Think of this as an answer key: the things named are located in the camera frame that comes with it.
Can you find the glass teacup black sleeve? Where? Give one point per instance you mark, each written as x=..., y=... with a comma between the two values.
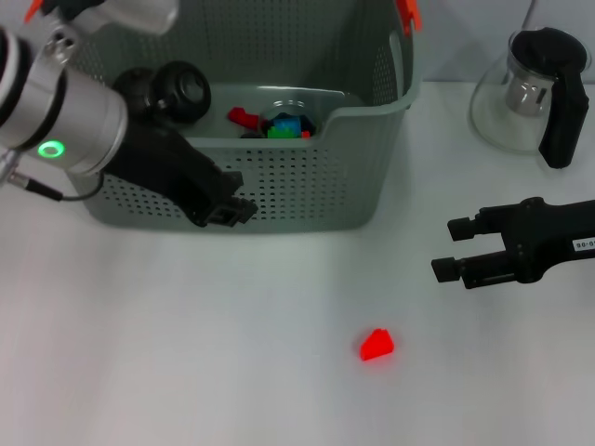
x=183, y=90
x=288, y=109

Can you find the grey perforated storage basket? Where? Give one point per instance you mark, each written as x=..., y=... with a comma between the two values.
x=325, y=186

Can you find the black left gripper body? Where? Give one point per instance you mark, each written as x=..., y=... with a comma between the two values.
x=167, y=172

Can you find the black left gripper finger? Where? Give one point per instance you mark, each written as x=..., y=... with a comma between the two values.
x=223, y=219
x=234, y=206

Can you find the blue square toy plate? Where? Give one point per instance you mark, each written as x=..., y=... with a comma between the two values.
x=286, y=125

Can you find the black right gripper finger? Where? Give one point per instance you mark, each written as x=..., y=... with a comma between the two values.
x=465, y=227
x=469, y=271

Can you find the orange red slope brick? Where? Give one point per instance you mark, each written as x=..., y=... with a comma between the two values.
x=376, y=346

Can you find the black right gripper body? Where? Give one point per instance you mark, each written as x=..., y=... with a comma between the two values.
x=548, y=237

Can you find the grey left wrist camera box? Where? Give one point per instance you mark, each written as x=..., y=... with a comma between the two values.
x=116, y=11

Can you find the dark red long brick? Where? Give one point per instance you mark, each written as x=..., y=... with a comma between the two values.
x=241, y=117

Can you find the green toy brick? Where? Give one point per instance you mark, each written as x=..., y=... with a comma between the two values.
x=279, y=133

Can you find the black clay teapot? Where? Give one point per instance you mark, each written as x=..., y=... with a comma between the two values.
x=135, y=86

